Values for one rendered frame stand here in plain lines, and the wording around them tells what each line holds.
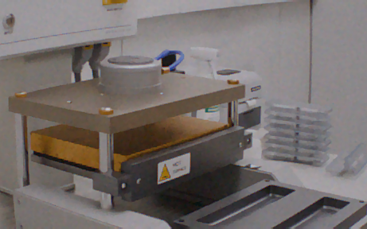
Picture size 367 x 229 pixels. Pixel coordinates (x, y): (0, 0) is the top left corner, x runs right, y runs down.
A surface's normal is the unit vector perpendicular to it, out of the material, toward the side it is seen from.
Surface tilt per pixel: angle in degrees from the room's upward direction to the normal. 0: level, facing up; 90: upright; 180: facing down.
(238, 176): 90
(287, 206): 0
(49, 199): 0
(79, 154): 90
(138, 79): 90
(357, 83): 90
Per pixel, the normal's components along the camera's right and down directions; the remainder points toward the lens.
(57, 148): -0.65, 0.18
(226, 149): 0.76, 0.16
